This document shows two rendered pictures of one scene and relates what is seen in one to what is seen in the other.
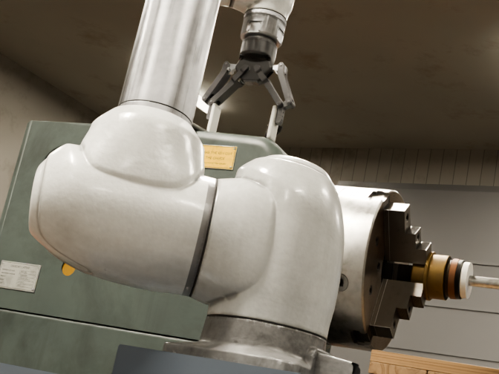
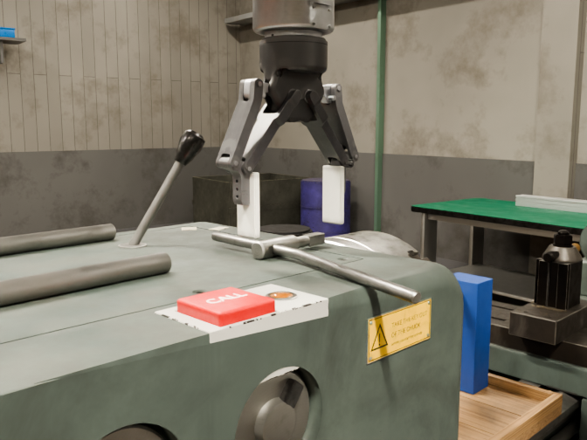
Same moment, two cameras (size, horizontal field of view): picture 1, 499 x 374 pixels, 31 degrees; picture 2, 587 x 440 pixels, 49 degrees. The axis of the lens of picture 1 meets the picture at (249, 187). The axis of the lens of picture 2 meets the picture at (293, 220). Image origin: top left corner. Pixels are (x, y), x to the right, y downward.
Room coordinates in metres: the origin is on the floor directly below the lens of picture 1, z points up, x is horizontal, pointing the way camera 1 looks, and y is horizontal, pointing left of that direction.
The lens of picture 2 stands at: (1.50, 0.72, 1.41)
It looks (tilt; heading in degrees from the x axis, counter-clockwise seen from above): 9 degrees down; 289
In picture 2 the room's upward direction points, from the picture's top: straight up
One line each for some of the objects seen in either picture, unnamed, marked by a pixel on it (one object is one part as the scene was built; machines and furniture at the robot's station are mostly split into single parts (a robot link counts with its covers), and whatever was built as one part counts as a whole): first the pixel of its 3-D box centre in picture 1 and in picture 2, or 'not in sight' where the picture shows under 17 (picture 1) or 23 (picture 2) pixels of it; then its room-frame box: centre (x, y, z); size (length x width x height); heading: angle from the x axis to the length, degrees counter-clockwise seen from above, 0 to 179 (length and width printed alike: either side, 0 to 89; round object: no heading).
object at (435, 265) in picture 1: (438, 277); not in sight; (1.68, -0.39, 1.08); 0.09 x 0.09 x 0.09; 64
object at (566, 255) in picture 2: not in sight; (562, 252); (1.41, -0.76, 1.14); 0.08 x 0.08 x 0.03
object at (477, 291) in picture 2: not in sight; (465, 332); (1.59, -0.56, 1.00); 0.08 x 0.06 x 0.23; 154
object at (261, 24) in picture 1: (262, 31); (293, 10); (1.75, 0.04, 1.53); 0.09 x 0.09 x 0.06
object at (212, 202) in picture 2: not in sight; (252, 210); (4.44, -6.13, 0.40); 1.15 x 0.97 x 0.79; 57
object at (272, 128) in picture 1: (273, 124); (333, 195); (1.72, -0.02, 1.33); 0.03 x 0.01 x 0.07; 154
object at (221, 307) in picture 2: not in sight; (226, 309); (1.73, 0.25, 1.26); 0.06 x 0.06 x 0.02; 64
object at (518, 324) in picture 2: not in sight; (552, 317); (1.42, -0.73, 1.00); 0.20 x 0.10 x 0.05; 64
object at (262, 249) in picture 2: not in sight; (290, 244); (1.77, 0.00, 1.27); 0.12 x 0.02 x 0.02; 67
